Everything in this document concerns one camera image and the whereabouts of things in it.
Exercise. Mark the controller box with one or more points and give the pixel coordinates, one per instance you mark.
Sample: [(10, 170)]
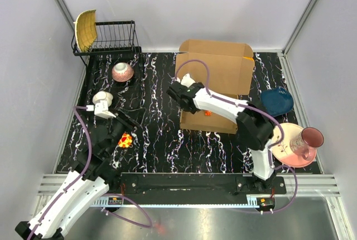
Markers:
[(266, 202), (115, 200)]

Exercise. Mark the yellow red flower toy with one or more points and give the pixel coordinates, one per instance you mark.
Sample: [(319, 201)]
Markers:
[(125, 141)]

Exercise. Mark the white flower-shaped bowl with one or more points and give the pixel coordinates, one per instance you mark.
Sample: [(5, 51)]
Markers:
[(102, 95)]

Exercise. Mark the pink glass cup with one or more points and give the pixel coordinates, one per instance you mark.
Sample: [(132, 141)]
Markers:
[(306, 143)]

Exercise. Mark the black wire dish rack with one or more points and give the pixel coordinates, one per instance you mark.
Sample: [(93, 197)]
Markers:
[(116, 42)]

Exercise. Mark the black marble pattern mat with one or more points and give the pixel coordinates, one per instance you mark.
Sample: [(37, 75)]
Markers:
[(160, 145)]

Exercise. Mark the aluminium frame rail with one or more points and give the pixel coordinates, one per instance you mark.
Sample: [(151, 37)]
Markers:
[(308, 185)]

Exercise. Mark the left controller box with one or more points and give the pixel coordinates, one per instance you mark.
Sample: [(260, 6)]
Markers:
[(115, 200)]

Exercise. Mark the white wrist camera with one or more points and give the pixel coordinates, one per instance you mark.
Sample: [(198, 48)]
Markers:
[(101, 109), (186, 80)]

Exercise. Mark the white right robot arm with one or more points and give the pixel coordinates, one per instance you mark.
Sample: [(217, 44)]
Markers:
[(257, 130)]

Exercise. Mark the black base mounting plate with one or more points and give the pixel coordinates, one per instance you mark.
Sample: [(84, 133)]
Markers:
[(184, 190)]

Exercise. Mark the pink plate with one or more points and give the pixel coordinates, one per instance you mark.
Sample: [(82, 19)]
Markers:
[(285, 155)]

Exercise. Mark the red patterned bowl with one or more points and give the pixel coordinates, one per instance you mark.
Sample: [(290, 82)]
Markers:
[(122, 72)]

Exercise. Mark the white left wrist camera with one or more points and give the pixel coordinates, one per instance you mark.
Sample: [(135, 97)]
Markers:
[(101, 109)]

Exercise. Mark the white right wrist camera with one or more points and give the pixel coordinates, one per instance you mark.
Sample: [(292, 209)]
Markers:
[(186, 80)]

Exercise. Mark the dark blue bowl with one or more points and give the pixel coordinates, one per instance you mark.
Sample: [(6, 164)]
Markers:
[(277, 101)]

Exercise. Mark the right controller box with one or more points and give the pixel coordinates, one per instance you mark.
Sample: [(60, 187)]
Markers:
[(266, 202)]

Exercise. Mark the yellow woven plate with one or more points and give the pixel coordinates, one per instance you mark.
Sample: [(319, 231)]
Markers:
[(85, 30)]

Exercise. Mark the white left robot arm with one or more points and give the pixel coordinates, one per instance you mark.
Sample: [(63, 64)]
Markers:
[(89, 179)]

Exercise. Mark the brown cardboard box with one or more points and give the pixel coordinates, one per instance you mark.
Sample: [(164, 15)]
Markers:
[(229, 74)]

